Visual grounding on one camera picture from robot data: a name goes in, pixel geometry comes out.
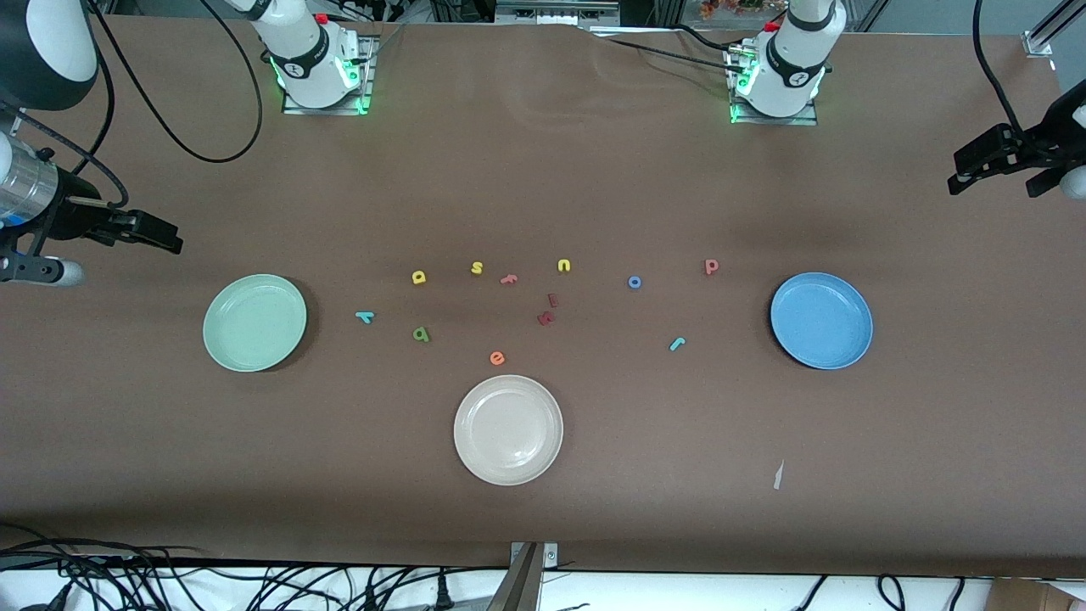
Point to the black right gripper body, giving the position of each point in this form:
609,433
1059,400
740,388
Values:
75,210

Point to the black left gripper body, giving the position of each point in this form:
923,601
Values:
1047,140

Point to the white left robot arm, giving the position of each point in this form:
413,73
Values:
789,68

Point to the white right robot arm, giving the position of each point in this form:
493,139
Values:
310,64

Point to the green plate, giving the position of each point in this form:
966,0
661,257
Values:
254,322

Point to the blue plate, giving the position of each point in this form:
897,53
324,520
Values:
821,321

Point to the orange flowers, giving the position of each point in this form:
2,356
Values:
738,7

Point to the white paper scrap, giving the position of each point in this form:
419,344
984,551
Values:
778,477

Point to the brown table cover sheet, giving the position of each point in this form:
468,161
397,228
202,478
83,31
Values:
543,170

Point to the white plate edge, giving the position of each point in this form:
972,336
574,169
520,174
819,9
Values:
508,429

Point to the brown cardboard box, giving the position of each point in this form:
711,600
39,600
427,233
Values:
1039,598

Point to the aluminium frame profile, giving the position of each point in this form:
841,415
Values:
1052,25

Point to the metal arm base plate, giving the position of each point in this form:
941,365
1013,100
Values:
806,120
293,106

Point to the grey metal frame piece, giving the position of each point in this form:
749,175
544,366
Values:
556,13

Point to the grey metal table bracket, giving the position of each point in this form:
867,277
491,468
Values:
530,585

